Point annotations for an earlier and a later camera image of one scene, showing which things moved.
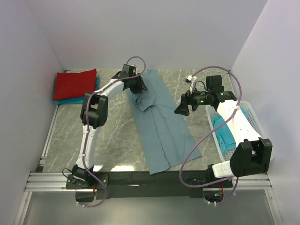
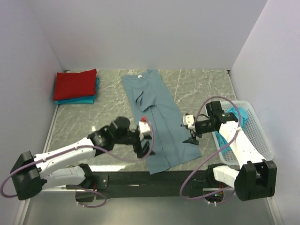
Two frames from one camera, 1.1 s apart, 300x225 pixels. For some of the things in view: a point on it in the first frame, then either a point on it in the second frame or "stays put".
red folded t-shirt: (73, 85) stays put
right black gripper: (187, 99) to (194, 133)
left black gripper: (140, 85) to (141, 152)
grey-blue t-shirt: (166, 139) stays put
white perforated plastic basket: (254, 119) stays put
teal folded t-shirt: (78, 100) stays put
